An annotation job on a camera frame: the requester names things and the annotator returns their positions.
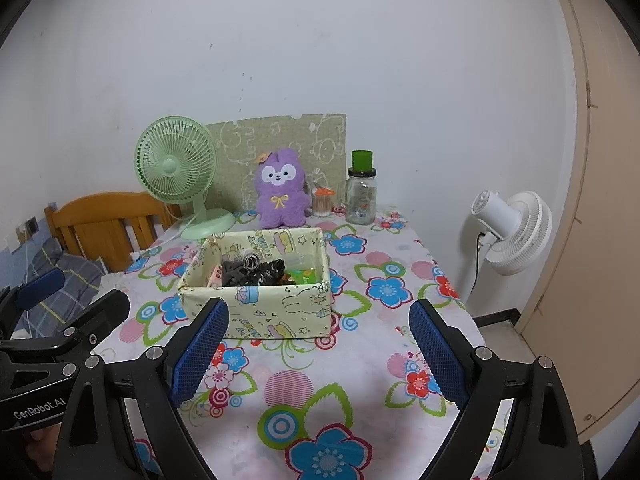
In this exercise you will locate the black fuzzy object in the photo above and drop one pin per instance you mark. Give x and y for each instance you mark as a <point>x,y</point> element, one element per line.
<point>270,272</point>

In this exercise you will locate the green printed board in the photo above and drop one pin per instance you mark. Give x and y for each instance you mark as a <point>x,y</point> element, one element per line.
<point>300,135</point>

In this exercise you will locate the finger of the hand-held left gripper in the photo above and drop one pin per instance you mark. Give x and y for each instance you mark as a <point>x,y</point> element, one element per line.
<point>100,315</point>
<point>42,287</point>

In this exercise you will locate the grey plaid pillow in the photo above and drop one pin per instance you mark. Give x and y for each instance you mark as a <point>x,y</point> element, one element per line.
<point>80,272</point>

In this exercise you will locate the wall socket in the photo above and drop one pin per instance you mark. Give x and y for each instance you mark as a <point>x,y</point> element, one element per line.
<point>31,225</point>

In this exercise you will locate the green orange snack packet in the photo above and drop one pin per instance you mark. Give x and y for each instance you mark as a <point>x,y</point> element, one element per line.
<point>302,275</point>

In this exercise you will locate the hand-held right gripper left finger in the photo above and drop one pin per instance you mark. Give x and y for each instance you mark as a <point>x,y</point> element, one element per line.
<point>200,355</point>

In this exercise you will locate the white standing fan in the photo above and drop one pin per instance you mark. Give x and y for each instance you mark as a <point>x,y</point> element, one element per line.
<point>525,235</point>

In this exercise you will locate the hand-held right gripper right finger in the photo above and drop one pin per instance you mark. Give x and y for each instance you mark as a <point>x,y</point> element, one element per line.
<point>440,355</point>

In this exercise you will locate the green plastic cup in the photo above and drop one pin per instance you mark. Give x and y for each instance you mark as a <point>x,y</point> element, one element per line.
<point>363,160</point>

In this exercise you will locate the green desk fan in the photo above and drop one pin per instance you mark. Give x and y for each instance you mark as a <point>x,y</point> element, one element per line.
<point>175,160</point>

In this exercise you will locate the purple plush toy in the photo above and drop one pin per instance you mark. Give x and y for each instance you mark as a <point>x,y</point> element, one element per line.
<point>280,200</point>

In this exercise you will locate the small orange scissors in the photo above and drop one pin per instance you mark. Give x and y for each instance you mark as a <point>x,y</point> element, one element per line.
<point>325,191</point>

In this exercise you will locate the beige cabinet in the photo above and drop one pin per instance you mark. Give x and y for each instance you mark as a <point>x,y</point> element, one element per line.
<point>600,210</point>

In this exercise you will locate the cotton swab container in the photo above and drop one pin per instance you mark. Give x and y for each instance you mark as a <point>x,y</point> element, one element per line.
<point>322,205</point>

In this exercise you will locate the person's left hand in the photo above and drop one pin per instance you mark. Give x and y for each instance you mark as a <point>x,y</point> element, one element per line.
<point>42,450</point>

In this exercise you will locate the yellow cartoon printed box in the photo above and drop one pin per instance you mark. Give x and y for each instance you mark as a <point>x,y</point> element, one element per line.
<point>280,310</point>

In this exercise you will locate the glass mug jar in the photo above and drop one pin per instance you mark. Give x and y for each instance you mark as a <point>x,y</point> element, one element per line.
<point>361,205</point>

